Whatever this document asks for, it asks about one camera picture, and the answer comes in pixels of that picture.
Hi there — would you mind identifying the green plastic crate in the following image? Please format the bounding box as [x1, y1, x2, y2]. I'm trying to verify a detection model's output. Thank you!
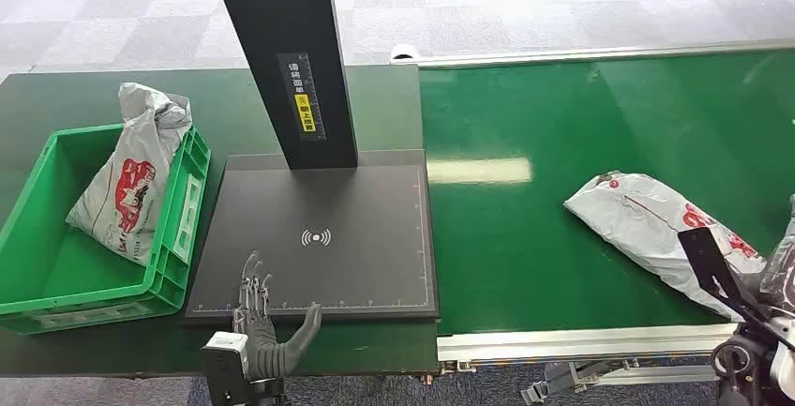
[0, 122, 213, 336]

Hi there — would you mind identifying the green conveyor belt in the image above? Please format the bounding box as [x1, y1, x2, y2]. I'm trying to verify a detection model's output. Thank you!
[419, 49, 795, 338]

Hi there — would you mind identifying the grey mailer bag red logo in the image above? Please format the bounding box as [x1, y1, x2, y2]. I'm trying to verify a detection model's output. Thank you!
[562, 171, 769, 323]

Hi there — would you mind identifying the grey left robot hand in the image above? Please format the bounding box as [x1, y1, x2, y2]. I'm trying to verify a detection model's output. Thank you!
[232, 251, 323, 382]

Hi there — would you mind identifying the aluminium conveyor frame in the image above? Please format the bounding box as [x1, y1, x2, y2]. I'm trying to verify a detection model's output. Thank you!
[389, 39, 795, 406]

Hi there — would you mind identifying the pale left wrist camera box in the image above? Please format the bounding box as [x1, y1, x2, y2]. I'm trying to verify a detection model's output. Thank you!
[200, 331, 251, 406]

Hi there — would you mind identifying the black inbound scanner machine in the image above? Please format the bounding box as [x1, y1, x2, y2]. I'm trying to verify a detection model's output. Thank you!
[183, 0, 441, 328]

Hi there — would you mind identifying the grey mailer bag red train print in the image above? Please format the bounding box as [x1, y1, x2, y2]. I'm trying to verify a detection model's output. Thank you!
[65, 82, 194, 268]

